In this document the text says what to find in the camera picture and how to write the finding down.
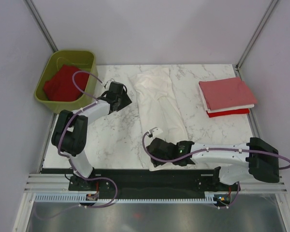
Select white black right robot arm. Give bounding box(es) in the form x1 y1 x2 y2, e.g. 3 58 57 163
143 137 280 190

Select red folded t-shirt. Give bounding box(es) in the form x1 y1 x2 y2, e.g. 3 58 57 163
206 108 250 118

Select olive green plastic bin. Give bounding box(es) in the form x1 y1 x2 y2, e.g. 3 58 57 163
34 50 98 114

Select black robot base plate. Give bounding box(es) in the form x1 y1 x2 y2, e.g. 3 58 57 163
69 169 239 199

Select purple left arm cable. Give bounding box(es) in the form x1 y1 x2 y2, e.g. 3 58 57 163
57 70 118 220

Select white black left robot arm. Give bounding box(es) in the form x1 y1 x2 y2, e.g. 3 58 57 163
51 81 132 190

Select pink folded t-shirt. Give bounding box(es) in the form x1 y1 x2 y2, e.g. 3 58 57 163
199 77 258 110

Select dark red t-shirt in bin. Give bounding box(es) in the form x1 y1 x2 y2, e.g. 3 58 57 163
43 65 82 102

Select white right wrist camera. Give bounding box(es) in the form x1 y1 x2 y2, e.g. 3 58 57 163
147 127 163 138

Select right aluminium frame post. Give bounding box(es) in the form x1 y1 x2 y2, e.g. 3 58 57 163
233 0 280 72

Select aluminium frame post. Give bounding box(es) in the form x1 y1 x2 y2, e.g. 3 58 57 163
233 0 280 72
23 0 58 53

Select white printed t-shirt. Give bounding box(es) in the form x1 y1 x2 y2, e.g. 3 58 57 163
128 67 195 172

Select left aluminium frame post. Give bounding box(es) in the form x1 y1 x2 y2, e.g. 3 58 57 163
23 0 58 53

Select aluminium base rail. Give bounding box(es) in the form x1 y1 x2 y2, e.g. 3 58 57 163
12 174 69 232

